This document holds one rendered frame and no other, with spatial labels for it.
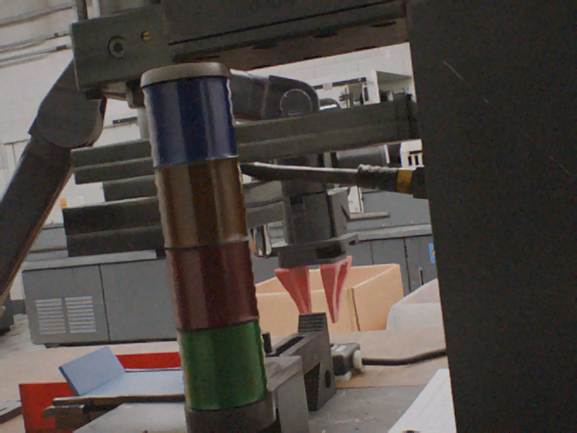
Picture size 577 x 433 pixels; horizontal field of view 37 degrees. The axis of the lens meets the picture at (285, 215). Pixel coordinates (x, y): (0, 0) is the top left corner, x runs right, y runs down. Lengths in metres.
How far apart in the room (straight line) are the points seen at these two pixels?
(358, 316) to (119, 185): 2.35
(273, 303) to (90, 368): 2.31
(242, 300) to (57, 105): 0.62
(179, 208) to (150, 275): 5.73
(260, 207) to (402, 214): 4.58
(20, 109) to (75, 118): 8.34
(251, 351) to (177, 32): 0.28
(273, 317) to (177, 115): 2.69
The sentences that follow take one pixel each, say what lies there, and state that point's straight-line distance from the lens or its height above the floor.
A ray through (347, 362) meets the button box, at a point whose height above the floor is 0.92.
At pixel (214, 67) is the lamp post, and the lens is 0.37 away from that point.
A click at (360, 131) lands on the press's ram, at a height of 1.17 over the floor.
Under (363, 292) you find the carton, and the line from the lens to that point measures 3.00.
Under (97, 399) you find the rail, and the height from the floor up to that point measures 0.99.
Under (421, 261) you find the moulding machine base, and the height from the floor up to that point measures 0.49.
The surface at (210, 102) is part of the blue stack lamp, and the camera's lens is 0.36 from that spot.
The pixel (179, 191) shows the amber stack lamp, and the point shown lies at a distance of 0.36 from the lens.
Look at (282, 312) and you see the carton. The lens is 3.02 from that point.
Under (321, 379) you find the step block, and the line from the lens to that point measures 0.91.
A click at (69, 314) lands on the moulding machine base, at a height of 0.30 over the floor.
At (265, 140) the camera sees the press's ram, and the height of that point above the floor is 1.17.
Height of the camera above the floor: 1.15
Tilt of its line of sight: 3 degrees down
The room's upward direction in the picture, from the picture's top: 7 degrees counter-clockwise
